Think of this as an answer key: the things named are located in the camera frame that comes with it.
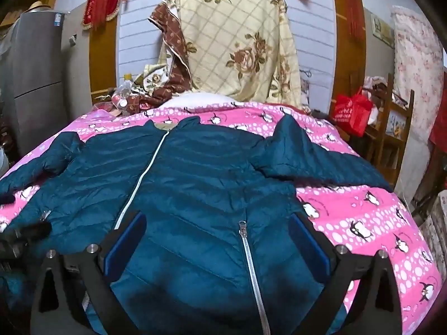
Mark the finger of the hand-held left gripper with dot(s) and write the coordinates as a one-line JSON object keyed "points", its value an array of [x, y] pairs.
{"points": [[36, 231]]}

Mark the grey refrigerator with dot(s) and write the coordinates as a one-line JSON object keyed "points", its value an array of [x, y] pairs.
{"points": [[38, 69]]}

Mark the pink floral curtain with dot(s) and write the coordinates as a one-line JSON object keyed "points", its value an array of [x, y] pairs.
{"points": [[415, 69]]}

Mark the small wall plaque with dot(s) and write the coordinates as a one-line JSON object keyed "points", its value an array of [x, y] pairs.
{"points": [[381, 27]]}

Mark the wooden rack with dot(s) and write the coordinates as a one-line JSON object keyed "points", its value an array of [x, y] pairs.
{"points": [[393, 139]]}

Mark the straw hat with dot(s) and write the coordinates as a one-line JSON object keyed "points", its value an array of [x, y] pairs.
{"points": [[39, 7]]}

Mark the crumpled plastic bottle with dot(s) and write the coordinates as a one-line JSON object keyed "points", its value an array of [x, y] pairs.
{"points": [[125, 94]]}

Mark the red shopping bag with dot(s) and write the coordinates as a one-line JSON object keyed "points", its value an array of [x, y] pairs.
{"points": [[351, 111]]}

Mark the long red knot ornament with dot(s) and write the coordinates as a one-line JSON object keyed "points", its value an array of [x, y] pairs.
{"points": [[352, 3]]}

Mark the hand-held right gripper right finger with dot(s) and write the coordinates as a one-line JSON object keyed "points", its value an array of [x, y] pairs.
{"points": [[309, 246]]}

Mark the white pillow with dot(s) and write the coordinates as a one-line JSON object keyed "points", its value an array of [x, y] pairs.
{"points": [[199, 99]]}

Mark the teal puffer jacket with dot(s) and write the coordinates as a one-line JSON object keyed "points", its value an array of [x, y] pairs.
{"points": [[209, 181]]}

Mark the patterned storage box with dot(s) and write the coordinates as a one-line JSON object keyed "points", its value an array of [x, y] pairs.
{"points": [[436, 237]]}

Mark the red tasselled banner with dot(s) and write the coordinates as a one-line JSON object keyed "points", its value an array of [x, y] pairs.
{"points": [[101, 0]]}

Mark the pink penguin print blanket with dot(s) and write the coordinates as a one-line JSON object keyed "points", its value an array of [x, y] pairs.
{"points": [[366, 223]]}

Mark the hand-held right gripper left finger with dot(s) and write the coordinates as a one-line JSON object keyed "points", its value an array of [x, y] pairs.
{"points": [[126, 242]]}

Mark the yellow bottle cap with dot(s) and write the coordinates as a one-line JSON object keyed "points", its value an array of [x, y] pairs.
{"points": [[127, 76]]}

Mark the cream floral quilt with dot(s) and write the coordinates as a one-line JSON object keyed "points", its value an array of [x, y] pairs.
{"points": [[227, 42]]}

